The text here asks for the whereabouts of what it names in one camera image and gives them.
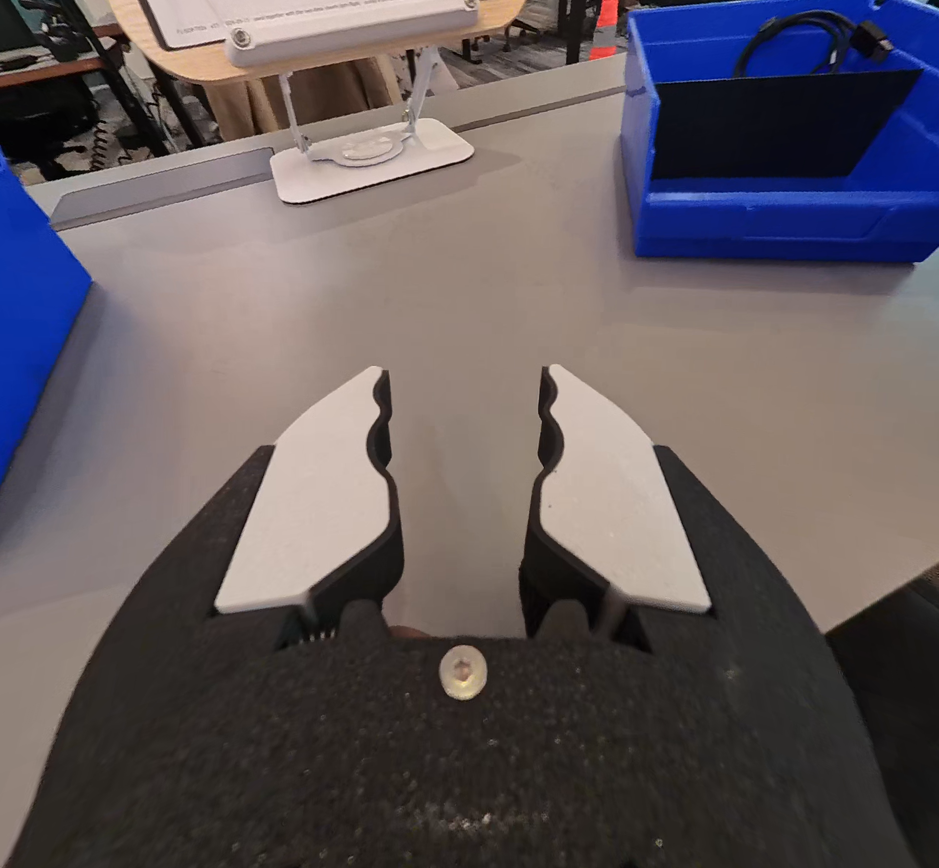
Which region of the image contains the wood-edged white desk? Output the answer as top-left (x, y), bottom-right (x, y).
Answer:
top-left (0, 24), bottom-right (129, 88)

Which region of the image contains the black usb hub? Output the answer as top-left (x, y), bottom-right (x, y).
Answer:
top-left (734, 8), bottom-right (894, 80)

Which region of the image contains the white document stand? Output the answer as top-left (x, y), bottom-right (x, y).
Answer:
top-left (226, 0), bottom-right (481, 206)

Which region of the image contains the blue plastic bin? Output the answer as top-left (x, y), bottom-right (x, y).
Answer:
top-left (0, 149), bottom-right (94, 488)
top-left (620, 0), bottom-right (939, 264)

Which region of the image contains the black bin divider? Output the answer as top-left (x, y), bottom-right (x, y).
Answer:
top-left (651, 68), bottom-right (924, 181)

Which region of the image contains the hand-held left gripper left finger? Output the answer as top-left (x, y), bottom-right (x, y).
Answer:
top-left (214, 367), bottom-right (404, 616)

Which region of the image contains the tan hanging cloth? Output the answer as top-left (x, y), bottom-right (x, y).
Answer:
top-left (205, 54), bottom-right (401, 143)

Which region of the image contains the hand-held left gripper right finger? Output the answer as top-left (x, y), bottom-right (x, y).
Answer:
top-left (519, 364), bottom-right (713, 642)

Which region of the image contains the orange traffic cone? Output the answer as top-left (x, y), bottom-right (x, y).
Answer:
top-left (589, 0), bottom-right (623, 64)

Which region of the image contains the black tripod stand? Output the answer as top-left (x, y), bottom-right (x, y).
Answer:
top-left (18, 0), bottom-right (173, 157)

